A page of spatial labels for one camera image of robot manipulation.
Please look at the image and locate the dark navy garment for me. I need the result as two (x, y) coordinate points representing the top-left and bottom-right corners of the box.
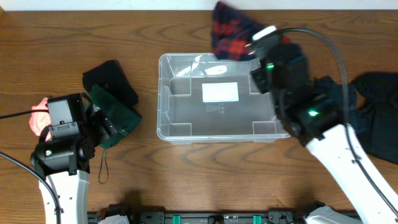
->
(314, 76), (359, 132)

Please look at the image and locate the red navy plaid shirt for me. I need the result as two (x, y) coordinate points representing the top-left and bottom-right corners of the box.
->
(211, 1), (291, 62)

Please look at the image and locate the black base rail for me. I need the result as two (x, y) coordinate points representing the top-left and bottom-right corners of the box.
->
(87, 201), (363, 224)

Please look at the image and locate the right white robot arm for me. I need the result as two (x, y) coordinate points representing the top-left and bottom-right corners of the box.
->
(249, 42), (397, 223)

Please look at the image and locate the pink satin garment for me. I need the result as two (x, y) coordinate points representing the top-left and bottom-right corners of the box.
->
(29, 98), (51, 136)

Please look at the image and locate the clear plastic storage bin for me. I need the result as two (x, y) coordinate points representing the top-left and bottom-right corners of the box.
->
(157, 53), (289, 144)

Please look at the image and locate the black garment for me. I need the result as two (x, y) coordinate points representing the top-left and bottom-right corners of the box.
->
(352, 72), (397, 164)
(82, 60), (139, 107)

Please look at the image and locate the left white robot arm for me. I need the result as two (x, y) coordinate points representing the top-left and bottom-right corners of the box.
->
(29, 101), (116, 223)

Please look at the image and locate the white label in bin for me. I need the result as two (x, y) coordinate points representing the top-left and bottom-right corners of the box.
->
(202, 82), (239, 103)

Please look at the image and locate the dark green taped garment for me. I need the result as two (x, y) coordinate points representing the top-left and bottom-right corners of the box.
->
(83, 84), (143, 184)

